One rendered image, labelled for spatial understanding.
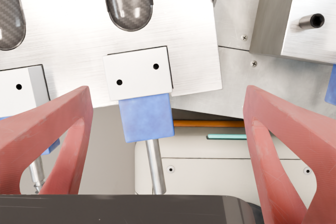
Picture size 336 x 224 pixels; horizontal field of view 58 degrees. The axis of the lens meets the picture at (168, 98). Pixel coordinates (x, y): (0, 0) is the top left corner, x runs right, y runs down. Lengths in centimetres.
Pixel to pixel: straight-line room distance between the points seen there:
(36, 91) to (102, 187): 102
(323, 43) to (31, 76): 22
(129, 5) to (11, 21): 10
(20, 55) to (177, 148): 66
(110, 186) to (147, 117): 102
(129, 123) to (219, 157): 67
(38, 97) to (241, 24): 20
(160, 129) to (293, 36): 13
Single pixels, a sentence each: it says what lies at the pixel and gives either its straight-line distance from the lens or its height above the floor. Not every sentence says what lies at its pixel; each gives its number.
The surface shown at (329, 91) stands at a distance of 27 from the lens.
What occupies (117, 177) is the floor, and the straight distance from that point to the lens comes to 124.
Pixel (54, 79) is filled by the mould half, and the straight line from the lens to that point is 28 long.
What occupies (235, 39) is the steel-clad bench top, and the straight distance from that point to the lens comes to 32.
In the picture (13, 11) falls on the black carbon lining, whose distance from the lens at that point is 30.
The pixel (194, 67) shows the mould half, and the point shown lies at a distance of 26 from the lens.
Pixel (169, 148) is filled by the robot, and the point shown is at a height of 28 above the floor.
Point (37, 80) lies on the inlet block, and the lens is 27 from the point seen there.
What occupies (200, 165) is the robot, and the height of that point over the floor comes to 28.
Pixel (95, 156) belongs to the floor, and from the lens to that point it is 122.
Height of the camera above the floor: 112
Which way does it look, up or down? 80 degrees down
